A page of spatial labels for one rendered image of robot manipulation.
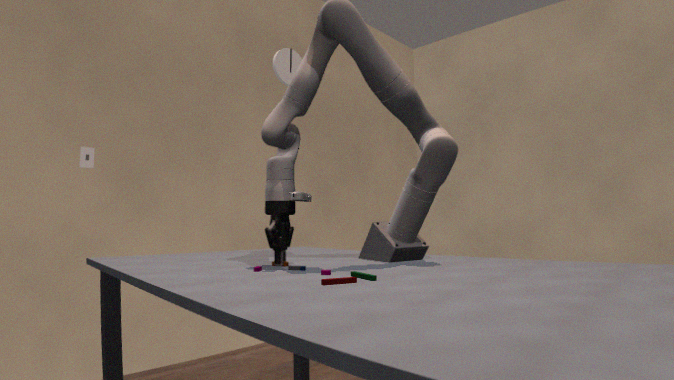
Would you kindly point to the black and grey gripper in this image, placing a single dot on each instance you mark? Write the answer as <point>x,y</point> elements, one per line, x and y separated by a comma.
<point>279,230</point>

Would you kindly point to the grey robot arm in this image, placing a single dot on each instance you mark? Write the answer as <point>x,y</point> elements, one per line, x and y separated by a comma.
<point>341,20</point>

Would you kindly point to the green rod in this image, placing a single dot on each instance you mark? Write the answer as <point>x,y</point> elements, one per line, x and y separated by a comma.
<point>363,276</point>

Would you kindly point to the red rod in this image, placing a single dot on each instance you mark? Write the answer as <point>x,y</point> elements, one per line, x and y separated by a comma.
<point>338,281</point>

